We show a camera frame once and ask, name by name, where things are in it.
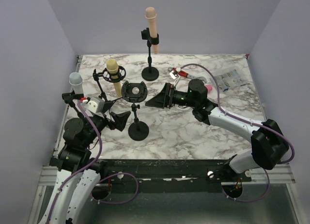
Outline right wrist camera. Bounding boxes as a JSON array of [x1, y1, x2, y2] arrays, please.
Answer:
[[169, 67, 180, 80]]

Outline black shock-mount round-base stand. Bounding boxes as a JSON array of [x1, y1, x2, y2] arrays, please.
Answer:
[[121, 81, 149, 141]]

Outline beige microphone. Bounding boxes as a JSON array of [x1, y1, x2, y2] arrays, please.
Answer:
[[106, 59, 122, 97]]

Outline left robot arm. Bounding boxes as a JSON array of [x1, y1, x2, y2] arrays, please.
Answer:
[[40, 98, 130, 224]]

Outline black clip round-base stand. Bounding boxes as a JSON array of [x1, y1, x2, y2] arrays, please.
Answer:
[[62, 91, 84, 119]]

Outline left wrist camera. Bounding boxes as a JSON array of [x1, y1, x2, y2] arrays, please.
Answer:
[[81, 97, 105, 113]]

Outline black tripod shock-mount stand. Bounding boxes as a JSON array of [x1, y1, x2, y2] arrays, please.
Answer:
[[92, 65, 126, 101]]

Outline clear plastic parts box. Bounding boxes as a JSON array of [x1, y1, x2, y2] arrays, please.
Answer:
[[215, 67, 248, 92]]

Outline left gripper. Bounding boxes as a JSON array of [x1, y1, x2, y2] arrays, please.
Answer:
[[82, 102, 131, 147]]

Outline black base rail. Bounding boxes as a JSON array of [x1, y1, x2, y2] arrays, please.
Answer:
[[93, 159, 251, 194]]

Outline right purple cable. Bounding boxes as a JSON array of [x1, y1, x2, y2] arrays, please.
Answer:
[[178, 63, 296, 202]]

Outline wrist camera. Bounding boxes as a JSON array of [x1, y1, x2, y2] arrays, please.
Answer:
[[169, 67, 180, 80], [81, 97, 105, 113]]

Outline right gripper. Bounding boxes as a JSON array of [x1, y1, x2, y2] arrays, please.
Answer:
[[145, 82, 197, 109]]

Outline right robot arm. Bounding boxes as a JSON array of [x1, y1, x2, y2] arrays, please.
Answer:
[[145, 79, 289, 181]]

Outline pink microphone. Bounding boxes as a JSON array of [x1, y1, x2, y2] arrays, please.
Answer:
[[205, 84, 213, 92]]

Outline peach microphone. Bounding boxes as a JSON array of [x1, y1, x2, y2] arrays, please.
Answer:
[[145, 7, 159, 54]]

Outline white grey-headed microphone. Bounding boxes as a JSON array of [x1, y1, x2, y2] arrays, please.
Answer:
[[69, 72, 84, 95]]

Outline tall black round-base stand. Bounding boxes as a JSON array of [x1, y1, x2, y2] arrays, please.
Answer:
[[141, 28, 159, 81]]

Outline red handled adjustable wrench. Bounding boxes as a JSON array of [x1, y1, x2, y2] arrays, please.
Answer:
[[167, 68, 207, 85]]

